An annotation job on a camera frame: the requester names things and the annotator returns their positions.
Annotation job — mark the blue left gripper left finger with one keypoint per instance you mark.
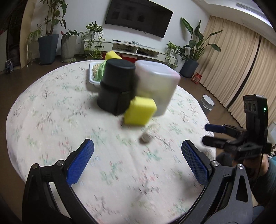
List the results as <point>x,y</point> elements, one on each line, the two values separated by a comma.
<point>77,161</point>

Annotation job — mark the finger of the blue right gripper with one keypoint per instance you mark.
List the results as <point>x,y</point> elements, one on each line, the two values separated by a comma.
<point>215,142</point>
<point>222,129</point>

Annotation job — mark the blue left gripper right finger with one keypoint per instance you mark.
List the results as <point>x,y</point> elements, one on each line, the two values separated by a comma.
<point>198,162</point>

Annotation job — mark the yellow teardrop makeup sponge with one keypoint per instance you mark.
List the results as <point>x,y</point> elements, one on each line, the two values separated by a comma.
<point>149,133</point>

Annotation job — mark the yellow rectangular sponge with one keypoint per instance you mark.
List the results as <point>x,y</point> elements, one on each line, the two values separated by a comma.
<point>140,111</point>

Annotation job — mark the green satin cloth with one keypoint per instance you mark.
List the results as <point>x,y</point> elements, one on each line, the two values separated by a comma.
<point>100,72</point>

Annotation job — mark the small yellow round sponge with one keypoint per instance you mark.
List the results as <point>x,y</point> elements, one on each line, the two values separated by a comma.
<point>111,55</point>

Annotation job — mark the cream chenille scrunchie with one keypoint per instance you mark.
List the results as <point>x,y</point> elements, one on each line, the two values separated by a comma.
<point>95,69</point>

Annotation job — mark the person right hand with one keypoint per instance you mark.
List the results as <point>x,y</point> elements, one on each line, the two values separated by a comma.
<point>258,166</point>

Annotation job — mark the grey cylindrical trash can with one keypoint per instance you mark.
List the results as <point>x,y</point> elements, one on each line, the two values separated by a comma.
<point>206,104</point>

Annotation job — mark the floral round tablecloth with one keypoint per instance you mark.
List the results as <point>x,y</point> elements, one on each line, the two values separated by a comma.
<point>124,181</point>

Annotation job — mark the red paper bag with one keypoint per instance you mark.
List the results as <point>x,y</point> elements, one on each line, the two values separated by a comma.
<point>196,78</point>

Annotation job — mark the beige curtain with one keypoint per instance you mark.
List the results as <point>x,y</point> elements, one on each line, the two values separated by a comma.
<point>245,65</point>

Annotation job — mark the large leaf plant dark pot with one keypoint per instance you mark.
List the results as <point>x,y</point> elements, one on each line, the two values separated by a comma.
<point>192,52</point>

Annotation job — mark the white plastic tray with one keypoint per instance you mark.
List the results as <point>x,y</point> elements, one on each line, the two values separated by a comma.
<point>90,77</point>

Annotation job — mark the black cylindrical container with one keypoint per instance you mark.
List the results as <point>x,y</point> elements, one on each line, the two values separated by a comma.
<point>117,86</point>

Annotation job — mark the translucent plastic storage box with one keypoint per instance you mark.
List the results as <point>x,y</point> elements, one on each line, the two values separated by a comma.
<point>156,81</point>

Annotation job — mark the trailing vine plant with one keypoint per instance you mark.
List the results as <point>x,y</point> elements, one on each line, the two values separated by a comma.
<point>172,52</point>

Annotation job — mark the leafy plant on stand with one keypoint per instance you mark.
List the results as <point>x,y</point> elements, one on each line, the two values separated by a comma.
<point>92,40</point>

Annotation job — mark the red storage bin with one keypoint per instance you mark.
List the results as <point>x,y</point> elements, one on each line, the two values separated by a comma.
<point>130,58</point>

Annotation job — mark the small dark floor box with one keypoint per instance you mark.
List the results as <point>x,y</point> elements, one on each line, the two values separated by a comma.
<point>9,66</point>

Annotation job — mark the plant in ribbed pot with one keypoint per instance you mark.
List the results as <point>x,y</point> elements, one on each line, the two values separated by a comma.
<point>68,43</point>

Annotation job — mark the white low tv console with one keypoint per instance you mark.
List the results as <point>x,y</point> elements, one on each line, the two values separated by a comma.
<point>130,49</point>

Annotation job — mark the tall plant dark pot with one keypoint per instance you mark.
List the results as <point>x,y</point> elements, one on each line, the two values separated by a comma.
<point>47,40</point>

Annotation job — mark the wall mounted television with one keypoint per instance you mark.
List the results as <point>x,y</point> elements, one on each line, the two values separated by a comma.
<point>145,16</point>

